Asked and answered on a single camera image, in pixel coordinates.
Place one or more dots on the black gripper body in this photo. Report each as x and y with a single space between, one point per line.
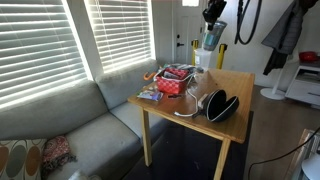
215 9

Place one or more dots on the clear plastic container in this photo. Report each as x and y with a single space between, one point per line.
201 60

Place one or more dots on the white door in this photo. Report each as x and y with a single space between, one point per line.
186 26

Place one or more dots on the grey crumpled cloth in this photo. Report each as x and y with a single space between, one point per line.
186 67

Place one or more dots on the light wooden table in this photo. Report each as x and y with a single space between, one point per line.
226 83

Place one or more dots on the red woven basket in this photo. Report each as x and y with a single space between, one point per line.
170 86

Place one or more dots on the black hanging garment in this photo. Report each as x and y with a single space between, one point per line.
273 63

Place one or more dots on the grey hanging coat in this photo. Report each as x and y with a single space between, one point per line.
286 33

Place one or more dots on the small black pen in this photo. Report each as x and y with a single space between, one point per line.
174 96

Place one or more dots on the black open glasses case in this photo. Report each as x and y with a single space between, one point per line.
221 106

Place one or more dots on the narrow white window blind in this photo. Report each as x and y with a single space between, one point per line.
121 33

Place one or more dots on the white coat stand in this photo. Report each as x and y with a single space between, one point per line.
271 93

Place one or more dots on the colourful printed packet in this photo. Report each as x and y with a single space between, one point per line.
150 95

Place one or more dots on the red object on cabinet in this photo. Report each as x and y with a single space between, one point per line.
308 56

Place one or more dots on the white cabinet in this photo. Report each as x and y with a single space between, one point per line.
303 88

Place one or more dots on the dark blue rug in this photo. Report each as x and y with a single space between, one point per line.
180 156

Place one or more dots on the grey sofa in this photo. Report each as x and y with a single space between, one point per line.
93 140

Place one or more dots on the wide white window blind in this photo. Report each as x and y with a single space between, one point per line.
36 50

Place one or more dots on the red paisley blanket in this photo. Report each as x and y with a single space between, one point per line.
55 151

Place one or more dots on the cushion with oval pattern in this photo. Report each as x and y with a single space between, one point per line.
20 160

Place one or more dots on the yellow post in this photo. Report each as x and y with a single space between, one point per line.
195 50
221 55

